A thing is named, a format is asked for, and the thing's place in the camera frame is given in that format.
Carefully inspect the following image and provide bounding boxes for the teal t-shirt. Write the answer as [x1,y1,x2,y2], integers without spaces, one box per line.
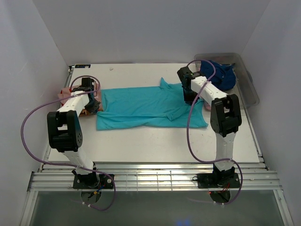
[96,79,208,131]

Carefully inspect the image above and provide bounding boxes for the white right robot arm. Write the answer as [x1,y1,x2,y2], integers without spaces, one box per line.
[177,66,242,188]

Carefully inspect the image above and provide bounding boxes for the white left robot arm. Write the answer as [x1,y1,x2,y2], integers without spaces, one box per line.
[47,76,101,187]

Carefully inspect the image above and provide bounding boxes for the blue white label sticker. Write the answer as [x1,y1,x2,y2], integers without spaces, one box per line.
[74,64,91,68]

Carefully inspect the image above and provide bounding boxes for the folded pink printed t-shirt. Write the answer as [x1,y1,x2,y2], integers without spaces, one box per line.
[58,85,103,116]

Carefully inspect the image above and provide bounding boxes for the navy blue crumpled t-shirt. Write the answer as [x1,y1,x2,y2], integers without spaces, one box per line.
[200,60,236,91]

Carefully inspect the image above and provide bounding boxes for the clear plastic bin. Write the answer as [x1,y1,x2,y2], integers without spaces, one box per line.
[194,53,260,109]

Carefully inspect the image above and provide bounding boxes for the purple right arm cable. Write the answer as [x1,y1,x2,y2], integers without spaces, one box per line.
[186,59,243,206]

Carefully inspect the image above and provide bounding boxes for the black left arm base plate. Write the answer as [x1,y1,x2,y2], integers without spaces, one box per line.
[72,173,114,189]

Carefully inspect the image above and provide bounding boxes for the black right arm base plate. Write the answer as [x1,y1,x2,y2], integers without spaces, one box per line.
[192,173,240,188]

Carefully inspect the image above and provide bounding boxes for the aluminium frame rail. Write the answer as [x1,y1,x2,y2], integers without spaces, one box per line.
[28,162,282,192]

